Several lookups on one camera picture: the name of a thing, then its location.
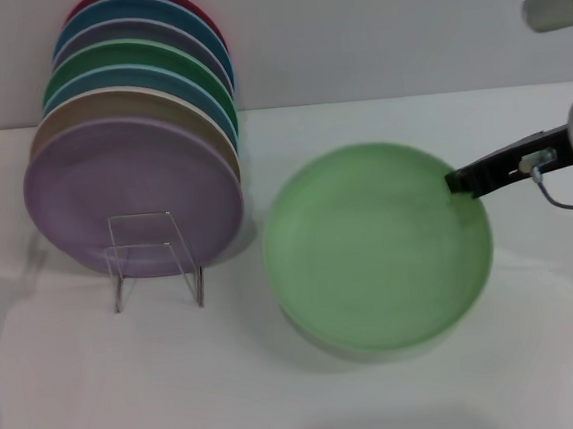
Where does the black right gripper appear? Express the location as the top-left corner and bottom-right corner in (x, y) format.
(441, 123), (573, 202)

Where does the light green plate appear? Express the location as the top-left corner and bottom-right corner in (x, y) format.
(253, 131), (504, 373)

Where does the clear acrylic plate rack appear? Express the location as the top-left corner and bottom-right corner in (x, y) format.
(101, 207), (208, 315)

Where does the lavender plate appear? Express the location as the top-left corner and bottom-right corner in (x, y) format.
(17, 106), (251, 290)

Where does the grey purple plate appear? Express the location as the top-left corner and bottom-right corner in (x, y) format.
(48, 8), (237, 111)

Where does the dark green plate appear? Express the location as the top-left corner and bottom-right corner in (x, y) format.
(35, 28), (239, 142)

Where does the light blue plate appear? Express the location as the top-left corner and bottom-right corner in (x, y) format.
(40, 54), (240, 157)

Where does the beige plate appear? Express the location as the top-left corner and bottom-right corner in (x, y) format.
(23, 76), (242, 199)

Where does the teal blue plate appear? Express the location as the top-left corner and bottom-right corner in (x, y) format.
(46, 0), (234, 91)

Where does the grey sensor cable with plug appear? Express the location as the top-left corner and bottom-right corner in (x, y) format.
(516, 145), (573, 216)

